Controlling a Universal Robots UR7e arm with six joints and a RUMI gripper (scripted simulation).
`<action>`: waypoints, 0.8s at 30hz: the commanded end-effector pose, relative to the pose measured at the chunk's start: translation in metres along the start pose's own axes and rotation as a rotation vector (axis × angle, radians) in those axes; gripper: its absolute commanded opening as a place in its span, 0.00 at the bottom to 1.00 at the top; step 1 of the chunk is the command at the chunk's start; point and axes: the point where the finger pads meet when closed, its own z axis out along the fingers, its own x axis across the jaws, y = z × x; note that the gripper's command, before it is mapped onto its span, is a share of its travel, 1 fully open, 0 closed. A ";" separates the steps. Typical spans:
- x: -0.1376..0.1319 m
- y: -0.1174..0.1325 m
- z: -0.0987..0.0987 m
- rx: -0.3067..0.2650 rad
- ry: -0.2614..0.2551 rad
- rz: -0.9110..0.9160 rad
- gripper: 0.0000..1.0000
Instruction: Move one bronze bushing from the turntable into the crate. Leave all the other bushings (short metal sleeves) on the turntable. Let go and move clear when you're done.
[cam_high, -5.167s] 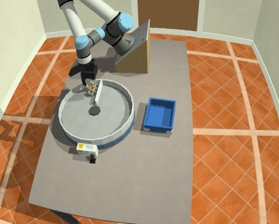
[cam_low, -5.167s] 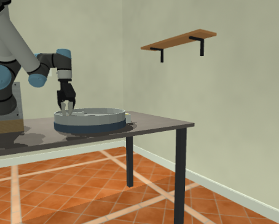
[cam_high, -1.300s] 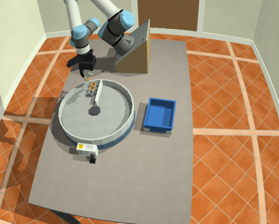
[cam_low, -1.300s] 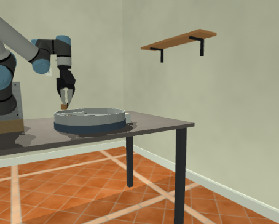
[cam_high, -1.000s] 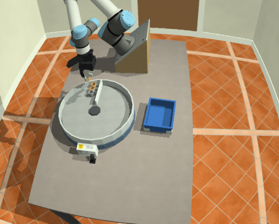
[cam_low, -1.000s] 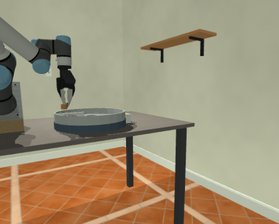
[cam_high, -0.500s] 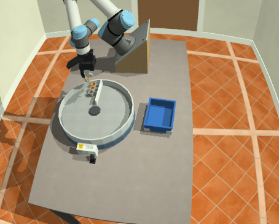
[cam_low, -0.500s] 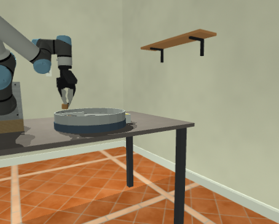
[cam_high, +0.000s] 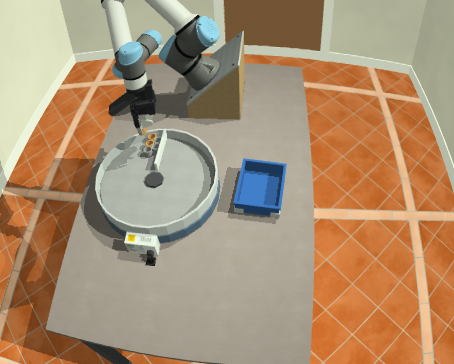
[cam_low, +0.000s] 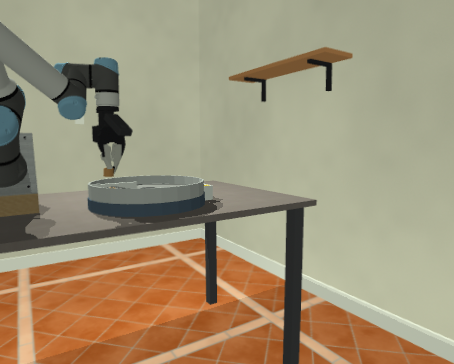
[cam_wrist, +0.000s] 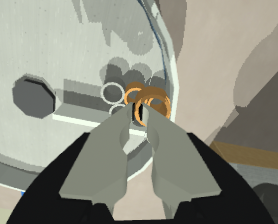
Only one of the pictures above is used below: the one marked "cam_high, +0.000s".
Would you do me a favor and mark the grey round turntable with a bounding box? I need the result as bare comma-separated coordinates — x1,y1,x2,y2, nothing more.
95,129,220,266

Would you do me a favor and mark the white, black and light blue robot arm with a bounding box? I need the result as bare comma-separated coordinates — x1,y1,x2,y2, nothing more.
101,0,221,117

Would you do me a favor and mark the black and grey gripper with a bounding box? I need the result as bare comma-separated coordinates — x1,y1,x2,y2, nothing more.
126,79,156,135

